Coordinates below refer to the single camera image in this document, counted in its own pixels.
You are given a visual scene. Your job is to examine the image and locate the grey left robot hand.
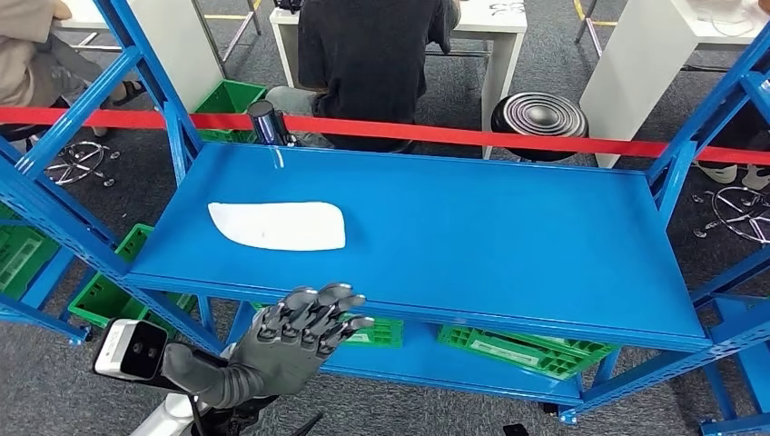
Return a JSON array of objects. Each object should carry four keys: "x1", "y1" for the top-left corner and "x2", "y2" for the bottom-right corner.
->
[{"x1": 163, "y1": 283, "x2": 375, "y2": 392}]

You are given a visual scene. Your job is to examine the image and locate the white curved panel part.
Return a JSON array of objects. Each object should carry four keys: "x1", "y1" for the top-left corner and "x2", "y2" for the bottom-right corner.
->
[{"x1": 207, "y1": 201, "x2": 348, "y2": 253}]

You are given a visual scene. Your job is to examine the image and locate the green plastic crate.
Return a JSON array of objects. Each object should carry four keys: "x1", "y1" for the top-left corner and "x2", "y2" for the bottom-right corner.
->
[
  {"x1": 249, "y1": 301, "x2": 405, "y2": 351},
  {"x1": 67, "y1": 223, "x2": 200, "y2": 338},
  {"x1": 192, "y1": 79, "x2": 269, "y2": 144},
  {"x1": 0, "y1": 204, "x2": 60, "y2": 302},
  {"x1": 438, "y1": 324, "x2": 621, "y2": 382}
]

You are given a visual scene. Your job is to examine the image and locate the red barrier belt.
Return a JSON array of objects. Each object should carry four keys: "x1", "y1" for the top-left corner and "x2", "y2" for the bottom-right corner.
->
[{"x1": 0, "y1": 106, "x2": 770, "y2": 166}]

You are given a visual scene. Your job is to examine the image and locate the chrome stool base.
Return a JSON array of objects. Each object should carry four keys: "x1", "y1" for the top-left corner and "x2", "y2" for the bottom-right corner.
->
[
  {"x1": 691, "y1": 184, "x2": 770, "y2": 245},
  {"x1": 44, "y1": 141, "x2": 122, "y2": 188}
]

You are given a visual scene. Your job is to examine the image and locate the person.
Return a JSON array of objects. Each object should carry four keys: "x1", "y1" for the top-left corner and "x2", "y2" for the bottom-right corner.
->
[
  {"x1": 691, "y1": 102, "x2": 770, "y2": 193},
  {"x1": 0, "y1": 0, "x2": 149, "y2": 141},
  {"x1": 264, "y1": 0, "x2": 461, "y2": 153}
]

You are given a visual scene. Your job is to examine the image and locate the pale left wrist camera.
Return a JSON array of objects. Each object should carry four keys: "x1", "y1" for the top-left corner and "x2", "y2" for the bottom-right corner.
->
[{"x1": 93, "y1": 319, "x2": 170, "y2": 382}]

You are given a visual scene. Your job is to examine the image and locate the chrome barrier stanchion post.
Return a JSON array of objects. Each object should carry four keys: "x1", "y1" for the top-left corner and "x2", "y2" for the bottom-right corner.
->
[{"x1": 246, "y1": 99, "x2": 297, "y2": 149}]

